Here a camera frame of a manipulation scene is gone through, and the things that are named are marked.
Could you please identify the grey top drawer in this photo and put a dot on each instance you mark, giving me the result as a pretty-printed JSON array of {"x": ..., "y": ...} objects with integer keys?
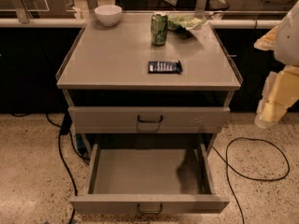
[{"x": 121, "y": 119}]

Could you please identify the white ceramic bowl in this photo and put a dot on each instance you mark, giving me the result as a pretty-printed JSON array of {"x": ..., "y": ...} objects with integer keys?
[{"x": 109, "y": 15}]

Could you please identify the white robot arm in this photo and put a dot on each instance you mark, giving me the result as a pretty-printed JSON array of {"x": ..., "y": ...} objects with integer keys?
[{"x": 283, "y": 39}]

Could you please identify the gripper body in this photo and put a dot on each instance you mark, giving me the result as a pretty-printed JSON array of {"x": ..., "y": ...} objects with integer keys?
[{"x": 290, "y": 41}]

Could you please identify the green soda can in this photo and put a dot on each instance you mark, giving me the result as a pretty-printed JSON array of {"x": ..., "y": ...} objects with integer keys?
[{"x": 158, "y": 28}]

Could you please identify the grey drawer cabinet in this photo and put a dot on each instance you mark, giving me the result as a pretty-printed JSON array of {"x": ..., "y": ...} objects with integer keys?
[{"x": 109, "y": 67}]

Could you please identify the blue rxbar blueberry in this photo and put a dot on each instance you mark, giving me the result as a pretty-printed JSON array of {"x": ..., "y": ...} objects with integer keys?
[{"x": 160, "y": 67}]

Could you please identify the green chip bag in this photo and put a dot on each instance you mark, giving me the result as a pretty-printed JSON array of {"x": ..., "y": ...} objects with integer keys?
[{"x": 183, "y": 24}]

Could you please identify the white horizontal rail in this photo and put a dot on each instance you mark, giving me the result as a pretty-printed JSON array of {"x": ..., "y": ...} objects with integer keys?
[{"x": 76, "y": 23}]

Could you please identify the grey open middle drawer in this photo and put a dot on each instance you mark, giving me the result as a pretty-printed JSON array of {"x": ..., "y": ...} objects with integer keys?
[{"x": 149, "y": 182}]

